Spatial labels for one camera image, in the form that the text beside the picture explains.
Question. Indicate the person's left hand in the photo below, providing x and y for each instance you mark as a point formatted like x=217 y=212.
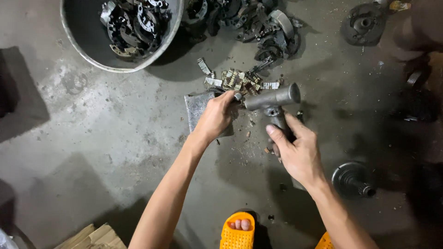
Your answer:
x=213 y=119

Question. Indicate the person's right hand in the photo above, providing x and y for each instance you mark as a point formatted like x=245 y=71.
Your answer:
x=300 y=155

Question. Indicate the person's left fingers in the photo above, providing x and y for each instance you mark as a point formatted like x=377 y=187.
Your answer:
x=231 y=98

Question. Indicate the dark metal brake shoe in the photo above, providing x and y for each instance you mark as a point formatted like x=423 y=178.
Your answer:
x=238 y=96

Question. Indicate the grey metal hammer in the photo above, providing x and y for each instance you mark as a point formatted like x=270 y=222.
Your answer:
x=270 y=98

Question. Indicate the pile of brake lining scraps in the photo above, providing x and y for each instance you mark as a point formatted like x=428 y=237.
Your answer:
x=240 y=81

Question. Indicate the ribbed brake lining strip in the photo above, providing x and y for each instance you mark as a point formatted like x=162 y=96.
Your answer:
x=213 y=82
x=204 y=66
x=270 y=85

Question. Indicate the grey metal anvil block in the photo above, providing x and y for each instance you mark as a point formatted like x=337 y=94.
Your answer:
x=196 y=107

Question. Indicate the heap of dark brake shoes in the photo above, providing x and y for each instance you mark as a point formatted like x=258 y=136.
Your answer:
x=252 y=24

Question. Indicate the person's left foot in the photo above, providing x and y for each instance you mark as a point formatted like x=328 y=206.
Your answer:
x=239 y=224

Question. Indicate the metal basin of brake shoes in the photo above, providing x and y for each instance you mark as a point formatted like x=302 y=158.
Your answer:
x=121 y=33

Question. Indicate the orange perforated slipper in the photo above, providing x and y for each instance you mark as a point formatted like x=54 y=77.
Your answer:
x=237 y=237
x=325 y=242

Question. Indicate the dark metal hub with shaft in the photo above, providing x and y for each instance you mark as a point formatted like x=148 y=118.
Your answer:
x=351 y=179

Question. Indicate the round dark clutch plate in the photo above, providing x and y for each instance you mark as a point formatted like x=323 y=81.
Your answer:
x=363 y=24

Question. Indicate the dark metal parts heap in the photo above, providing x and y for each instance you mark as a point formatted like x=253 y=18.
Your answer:
x=418 y=90

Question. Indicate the brown cardboard pieces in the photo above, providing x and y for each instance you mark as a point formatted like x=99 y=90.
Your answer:
x=91 y=238

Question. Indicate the clear plastic bag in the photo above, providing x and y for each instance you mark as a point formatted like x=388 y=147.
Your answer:
x=7 y=240

